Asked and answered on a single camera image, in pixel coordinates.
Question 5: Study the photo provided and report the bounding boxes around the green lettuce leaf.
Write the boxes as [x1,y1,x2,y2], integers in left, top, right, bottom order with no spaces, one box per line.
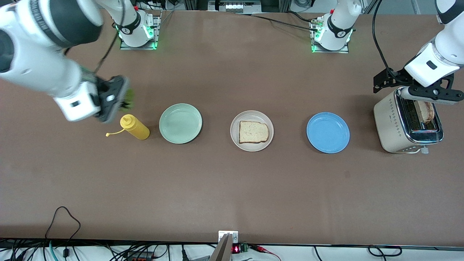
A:
[123,88,136,110]

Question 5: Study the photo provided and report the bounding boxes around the toasted bread slice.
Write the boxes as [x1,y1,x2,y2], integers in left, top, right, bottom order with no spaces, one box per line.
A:
[239,121,270,144]
[416,101,435,124]

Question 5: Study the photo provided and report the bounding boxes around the yellow squeeze bottle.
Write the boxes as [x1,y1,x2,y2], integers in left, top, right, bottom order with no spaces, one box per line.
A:
[105,114,150,141]

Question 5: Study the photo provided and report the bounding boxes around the blue plate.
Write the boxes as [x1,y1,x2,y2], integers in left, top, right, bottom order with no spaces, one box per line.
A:
[306,112,351,154]

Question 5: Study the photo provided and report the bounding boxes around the light green plate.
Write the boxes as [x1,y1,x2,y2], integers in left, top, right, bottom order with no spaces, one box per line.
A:
[159,103,203,144]

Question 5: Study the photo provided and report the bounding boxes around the beige plate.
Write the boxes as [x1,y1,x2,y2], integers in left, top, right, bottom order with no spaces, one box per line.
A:
[230,110,274,152]

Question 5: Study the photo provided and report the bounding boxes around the beige chrome toaster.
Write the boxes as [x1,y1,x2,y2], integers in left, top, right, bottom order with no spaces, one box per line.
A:
[373,87,444,154]

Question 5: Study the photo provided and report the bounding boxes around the black power unit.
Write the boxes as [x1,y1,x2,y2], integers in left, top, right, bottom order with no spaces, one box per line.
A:
[208,0,261,13]

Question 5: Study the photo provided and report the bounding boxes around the red clip lead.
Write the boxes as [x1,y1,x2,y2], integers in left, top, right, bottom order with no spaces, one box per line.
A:
[252,245,281,261]

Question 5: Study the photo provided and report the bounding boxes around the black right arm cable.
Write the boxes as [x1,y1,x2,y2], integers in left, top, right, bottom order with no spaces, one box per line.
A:
[95,0,125,75]

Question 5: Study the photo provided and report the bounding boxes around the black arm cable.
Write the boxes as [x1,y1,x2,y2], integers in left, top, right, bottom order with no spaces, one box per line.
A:
[372,0,414,82]
[95,0,125,75]

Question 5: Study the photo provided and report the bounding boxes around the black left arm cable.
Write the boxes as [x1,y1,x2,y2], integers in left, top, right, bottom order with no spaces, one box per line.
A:
[372,0,414,82]

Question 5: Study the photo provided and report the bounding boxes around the black table cable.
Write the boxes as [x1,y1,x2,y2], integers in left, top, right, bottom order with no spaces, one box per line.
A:
[236,13,319,31]
[285,10,316,23]

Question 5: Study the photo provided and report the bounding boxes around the thin black looped cable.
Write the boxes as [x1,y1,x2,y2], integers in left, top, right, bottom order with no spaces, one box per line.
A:
[44,206,81,240]

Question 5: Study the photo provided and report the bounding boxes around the black coiled cable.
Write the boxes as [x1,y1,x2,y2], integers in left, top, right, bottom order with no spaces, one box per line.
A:
[368,245,403,257]

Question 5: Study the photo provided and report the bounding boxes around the small metal mounting bracket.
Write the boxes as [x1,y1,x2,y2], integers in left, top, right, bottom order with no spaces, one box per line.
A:
[218,231,239,244]

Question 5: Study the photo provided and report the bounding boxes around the grey metal camera post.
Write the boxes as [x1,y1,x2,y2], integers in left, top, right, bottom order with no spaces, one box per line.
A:
[210,234,232,261]

